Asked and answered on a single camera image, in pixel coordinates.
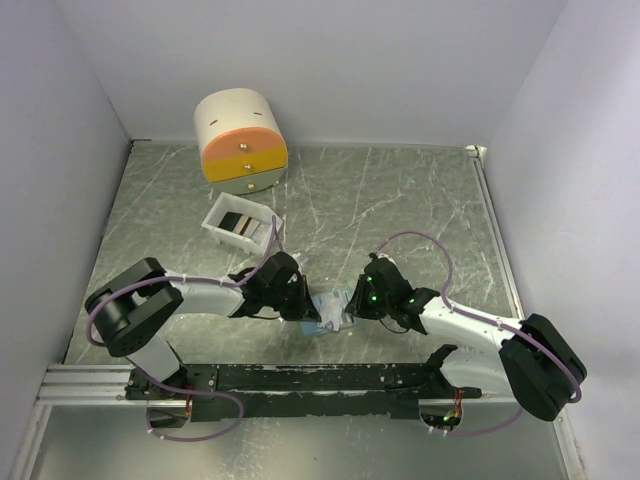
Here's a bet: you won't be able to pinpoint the white gold VIP card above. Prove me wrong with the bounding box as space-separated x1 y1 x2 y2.
311 291 351 333

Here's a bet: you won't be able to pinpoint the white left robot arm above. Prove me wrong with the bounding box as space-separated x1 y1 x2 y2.
85 251 321 399

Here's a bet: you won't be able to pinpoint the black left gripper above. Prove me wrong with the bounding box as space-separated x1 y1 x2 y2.
265 274 321 321

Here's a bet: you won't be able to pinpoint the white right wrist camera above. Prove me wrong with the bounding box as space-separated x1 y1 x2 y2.
369 252 395 264

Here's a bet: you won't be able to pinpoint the white card tray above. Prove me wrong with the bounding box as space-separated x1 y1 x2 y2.
201 193 284 256

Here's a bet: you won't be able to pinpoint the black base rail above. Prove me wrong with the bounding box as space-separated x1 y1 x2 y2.
124 344 484 422

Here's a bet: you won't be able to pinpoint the green card holder book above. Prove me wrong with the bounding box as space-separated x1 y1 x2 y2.
298 287 359 337

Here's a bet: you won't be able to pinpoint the black credit card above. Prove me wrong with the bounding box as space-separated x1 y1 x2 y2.
218 211 242 232

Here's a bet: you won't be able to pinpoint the round mini drawer cabinet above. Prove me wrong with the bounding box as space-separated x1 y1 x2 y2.
194 88 288 195

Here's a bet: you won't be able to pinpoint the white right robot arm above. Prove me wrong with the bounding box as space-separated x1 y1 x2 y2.
345 255 587 421

